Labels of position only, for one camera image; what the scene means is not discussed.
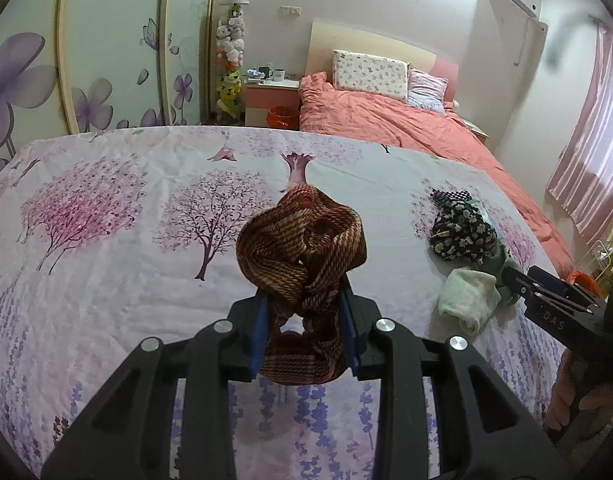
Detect pink curtain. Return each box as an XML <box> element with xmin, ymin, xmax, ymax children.
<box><xmin>545</xmin><ymin>22</ymin><xmax>613</xmax><ymax>262</ymax></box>

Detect floral printed tablecloth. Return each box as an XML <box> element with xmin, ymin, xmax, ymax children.
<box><xmin>0</xmin><ymin>125</ymin><xmax>578</xmax><ymax>480</ymax></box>

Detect pink duvet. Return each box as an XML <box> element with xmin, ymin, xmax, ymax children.
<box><xmin>297</xmin><ymin>71</ymin><xmax>575</xmax><ymax>281</ymax></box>

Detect beige and pink headboard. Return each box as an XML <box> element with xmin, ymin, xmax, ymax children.
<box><xmin>306</xmin><ymin>21</ymin><xmax>460</xmax><ymax>107</ymax></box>

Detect orange plastic basket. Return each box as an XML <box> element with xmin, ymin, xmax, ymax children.
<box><xmin>561</xmin><ymin>270</ymin><xmax>605</xmax><ymax>295</ymax></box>

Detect pink nightstand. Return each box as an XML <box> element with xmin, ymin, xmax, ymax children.
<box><xmin>243</xmin><ymin>77</ymin><xmax>302</xmax><ymax>129</ymax></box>

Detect light green sock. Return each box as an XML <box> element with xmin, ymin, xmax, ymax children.
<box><xmin>438</xmin><ymin>267</ymin><xmax>502</xmax><ymax>337</ymax></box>

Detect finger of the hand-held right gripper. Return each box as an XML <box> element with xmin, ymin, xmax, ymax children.
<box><xmin>527</xmin><ymin>264</ymin><xmax>608</xmax><ymax>307</ymax></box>
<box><xmin>501</xmin><ymin>264</ymin><xmax>605</xmax><ymax>312</ymax></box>

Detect green and yellow plush toy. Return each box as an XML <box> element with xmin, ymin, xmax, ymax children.
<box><xmin>215</xmin><ymin>71</ymin><xmax>245</xmax><ymax>122</ymax></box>

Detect brown striped scarf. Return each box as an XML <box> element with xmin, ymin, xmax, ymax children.
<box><xmin>235</xmin><ymin>185</ymin><xmax>368</xmax><ymax>387</ymax></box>

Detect white wire trolley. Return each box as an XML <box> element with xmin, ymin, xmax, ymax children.
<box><xmin>593</xmin><ymin>239</ymin><xmax>613</xmax><ymax>282</ymax></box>

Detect hanging plush toys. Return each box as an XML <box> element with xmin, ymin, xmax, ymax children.
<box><xmin>215</xmin><ymin>0</ymin><xmax>250</xmax><ymax>74</ymax></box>

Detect flower printed wardrobe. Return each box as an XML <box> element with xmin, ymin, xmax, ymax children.
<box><xmin>0</xmin><ymin>0</ymin><xmax>220</xmax><ymax>177</ymax></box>

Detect wooden bedside table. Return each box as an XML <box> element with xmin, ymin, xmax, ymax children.
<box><xmin>458</xmin><ymin>117</ymin><xmax>490</xmax><ymax>144</ymax></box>

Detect white floral pillow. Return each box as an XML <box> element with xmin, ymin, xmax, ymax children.
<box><xmin>332</xmin><ymin>50</ymin><xmax>410</xmax><ymax>102</ymax></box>

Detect pink striped pillow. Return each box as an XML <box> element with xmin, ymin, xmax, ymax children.
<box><xmin>406</xmin><ymin>64</ymin><xmax>450</xmax><ymax>114</ymax></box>

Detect small red trash bin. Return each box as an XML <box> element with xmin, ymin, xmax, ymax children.
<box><xmin>266</xmin><ymin>105</ymin><xmax>300</xmax><ymax>131</ymax></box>

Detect dark green sock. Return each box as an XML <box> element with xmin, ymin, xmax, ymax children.
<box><xmin>479</xmin><ymin>212</ymin><xmax>521</xmax><ymax>307</ymax></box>

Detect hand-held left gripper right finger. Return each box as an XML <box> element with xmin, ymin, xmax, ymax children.
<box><xmin>336</xmin><ymin>287</ymin><xmax>569</xmax><ymax>480</ymax></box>

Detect person's right hand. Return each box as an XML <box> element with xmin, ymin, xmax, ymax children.
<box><xmin>545</xmin><ymin>351</ymin><xmax>613</xmax><ymax>432</ymax></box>

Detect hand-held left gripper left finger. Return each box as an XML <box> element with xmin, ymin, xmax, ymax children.
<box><xmin>40</xmin><ymin>294</ymin><xmax>274</xmax><ymax>480</ymax></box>

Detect black floral cloth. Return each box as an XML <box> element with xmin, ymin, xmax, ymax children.
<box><xmin>428</xmin><ymin>187</ymin><xmax>500</xmax><ymax>264</ymax></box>

